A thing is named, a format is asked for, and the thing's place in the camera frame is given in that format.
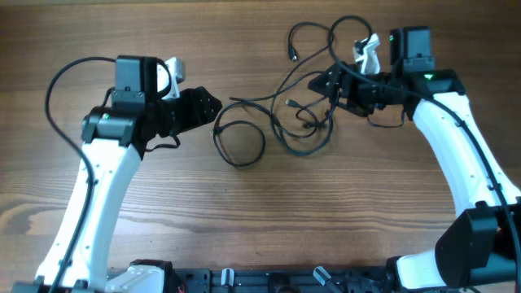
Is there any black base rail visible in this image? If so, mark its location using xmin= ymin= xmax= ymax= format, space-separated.
xmin=107 ymin=266 xmax=398 ymax=293

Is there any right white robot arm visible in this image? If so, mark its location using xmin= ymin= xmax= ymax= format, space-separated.
xmin=309 ymin=26 xmax=520 ymax=291

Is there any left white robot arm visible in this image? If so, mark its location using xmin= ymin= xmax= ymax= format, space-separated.
xmin=12 ymin=55 xmax=222 ymax=292

